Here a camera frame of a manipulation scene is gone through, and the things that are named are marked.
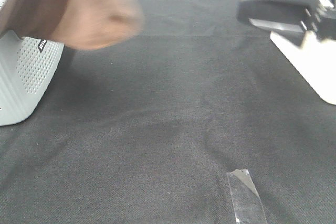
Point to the white storage box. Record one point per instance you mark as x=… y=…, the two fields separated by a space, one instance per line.
x=314 y=60

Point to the clear tape strip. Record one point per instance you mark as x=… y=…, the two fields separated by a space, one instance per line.
x=247 y=205

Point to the grey perforated laundry basket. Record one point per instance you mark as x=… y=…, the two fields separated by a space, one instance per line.
x=27 y=68

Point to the brown towel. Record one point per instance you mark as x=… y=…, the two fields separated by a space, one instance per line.
x=78 y=24

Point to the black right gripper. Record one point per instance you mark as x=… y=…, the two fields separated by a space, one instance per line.
x=279 y=16

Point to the black table cloth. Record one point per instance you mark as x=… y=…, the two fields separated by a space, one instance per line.
x=145 y=131

